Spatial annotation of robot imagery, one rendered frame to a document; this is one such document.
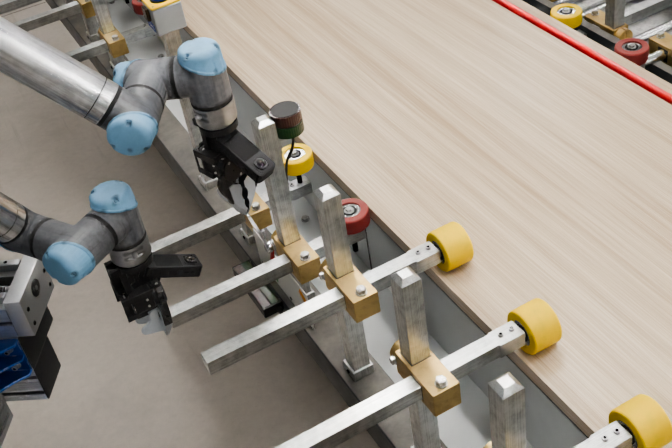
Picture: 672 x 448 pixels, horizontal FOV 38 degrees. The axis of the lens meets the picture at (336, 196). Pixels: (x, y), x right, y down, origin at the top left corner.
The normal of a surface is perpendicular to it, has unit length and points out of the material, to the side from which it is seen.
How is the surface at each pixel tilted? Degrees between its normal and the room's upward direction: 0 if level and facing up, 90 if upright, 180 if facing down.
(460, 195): 0
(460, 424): 0
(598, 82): 0
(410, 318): 90
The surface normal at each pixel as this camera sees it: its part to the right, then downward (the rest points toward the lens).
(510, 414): 0.48, 0.49
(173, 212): -0.14, -0.78
